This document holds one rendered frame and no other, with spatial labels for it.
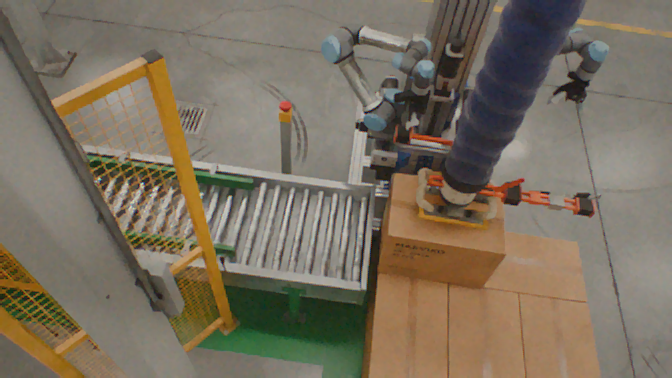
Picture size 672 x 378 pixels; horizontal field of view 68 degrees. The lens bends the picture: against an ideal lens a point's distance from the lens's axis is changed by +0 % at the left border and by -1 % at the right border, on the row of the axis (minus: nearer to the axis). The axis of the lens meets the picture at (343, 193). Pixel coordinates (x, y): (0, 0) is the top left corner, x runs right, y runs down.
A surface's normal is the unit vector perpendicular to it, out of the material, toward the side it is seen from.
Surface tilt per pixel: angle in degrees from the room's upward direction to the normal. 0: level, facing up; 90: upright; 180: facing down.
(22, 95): 90
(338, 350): 0
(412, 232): 0
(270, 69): 0
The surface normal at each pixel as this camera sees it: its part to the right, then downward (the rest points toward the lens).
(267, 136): 0.08, -0.58
